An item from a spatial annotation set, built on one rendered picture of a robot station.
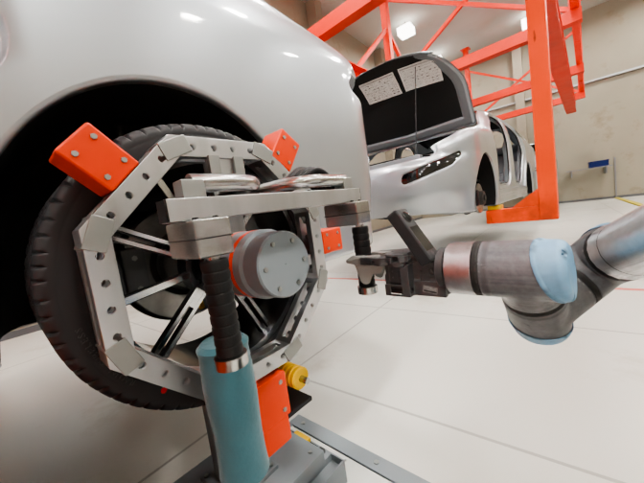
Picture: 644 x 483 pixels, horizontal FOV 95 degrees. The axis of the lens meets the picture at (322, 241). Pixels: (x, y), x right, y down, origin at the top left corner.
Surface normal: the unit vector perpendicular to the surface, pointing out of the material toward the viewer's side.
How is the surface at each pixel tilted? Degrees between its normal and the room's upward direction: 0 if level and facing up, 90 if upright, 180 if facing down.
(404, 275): 90
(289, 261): 90
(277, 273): 90
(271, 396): 90
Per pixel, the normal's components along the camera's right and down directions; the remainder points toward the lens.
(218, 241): 0.74, -0.04
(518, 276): -0.66, 0.19
